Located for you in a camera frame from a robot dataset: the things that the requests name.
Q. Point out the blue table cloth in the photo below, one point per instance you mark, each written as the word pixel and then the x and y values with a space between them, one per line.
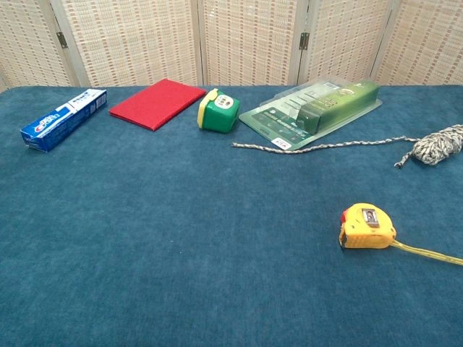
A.
pixel 181 235

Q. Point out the green clear blister pack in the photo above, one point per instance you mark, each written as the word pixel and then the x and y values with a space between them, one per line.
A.
pixel 325 105

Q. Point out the blue toothpaste box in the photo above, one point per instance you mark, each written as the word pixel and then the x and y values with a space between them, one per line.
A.
pixel 54 124

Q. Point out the green box with yellow lid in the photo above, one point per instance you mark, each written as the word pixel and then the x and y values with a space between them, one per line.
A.
pixel 217 118

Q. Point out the woven bamboo folding screen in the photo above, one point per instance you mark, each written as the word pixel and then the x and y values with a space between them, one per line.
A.
pixel 134 36

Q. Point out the red flat notebook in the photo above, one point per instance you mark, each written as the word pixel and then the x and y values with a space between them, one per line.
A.
pixel 155 103

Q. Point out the brass screen hinge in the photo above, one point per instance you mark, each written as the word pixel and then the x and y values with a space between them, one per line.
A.
pixel 62 39
pixel 304 40

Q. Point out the small yellow orange object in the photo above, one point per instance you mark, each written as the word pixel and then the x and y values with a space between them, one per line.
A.
pixel 365 233

